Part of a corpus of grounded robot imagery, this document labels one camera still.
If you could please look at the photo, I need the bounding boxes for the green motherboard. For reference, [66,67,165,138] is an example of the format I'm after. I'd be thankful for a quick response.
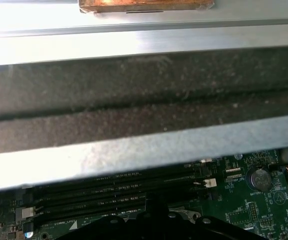
[0,147,288,240]

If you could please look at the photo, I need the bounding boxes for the silver coin battery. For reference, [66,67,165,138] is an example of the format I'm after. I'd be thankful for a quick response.
[249,168,272,193]

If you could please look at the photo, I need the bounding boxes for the black open PC case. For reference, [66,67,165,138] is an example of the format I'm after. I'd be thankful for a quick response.
[0,46,288,193]

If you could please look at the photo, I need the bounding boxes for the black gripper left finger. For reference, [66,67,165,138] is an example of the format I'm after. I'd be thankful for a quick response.
[55,193,160,240]

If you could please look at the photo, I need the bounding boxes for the black RAM slot white clips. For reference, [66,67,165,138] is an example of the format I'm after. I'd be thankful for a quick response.
[21,177,217,219]
[88,157,212,183]

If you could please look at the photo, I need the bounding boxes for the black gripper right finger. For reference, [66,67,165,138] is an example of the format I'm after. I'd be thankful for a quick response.
[158,193,267,240]

